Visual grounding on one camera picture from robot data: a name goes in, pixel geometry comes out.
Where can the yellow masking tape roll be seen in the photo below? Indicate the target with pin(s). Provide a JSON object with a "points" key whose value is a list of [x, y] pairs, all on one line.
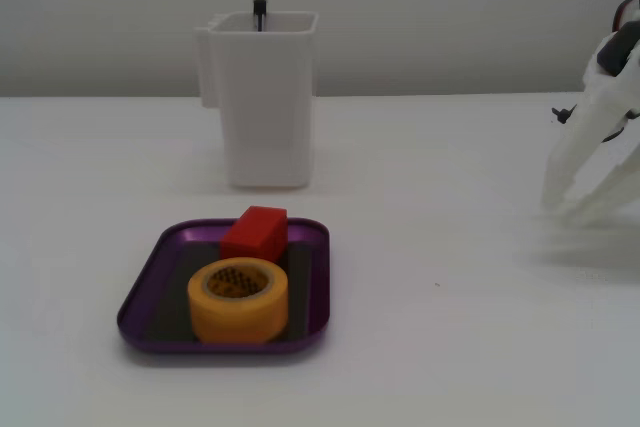
{"points": [[240, 314]]}

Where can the white plastic pen holder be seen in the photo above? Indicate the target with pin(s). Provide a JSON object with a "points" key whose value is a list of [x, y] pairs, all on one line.
{"points": [[267, 112]]}

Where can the red rectangular cube block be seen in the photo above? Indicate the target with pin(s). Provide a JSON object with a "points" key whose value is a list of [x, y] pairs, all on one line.
{"points": [[252, 232]]}

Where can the purple metal tray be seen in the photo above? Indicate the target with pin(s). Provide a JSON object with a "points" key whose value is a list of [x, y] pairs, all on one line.
{"points": [[150, 297]]}

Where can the black zip tie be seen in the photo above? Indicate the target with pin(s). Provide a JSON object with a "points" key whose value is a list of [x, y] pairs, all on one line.
{"points": [[563, 114]]}

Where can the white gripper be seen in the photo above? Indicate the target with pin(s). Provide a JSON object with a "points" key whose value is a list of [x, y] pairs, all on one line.
{"points": [[602, 97]]}

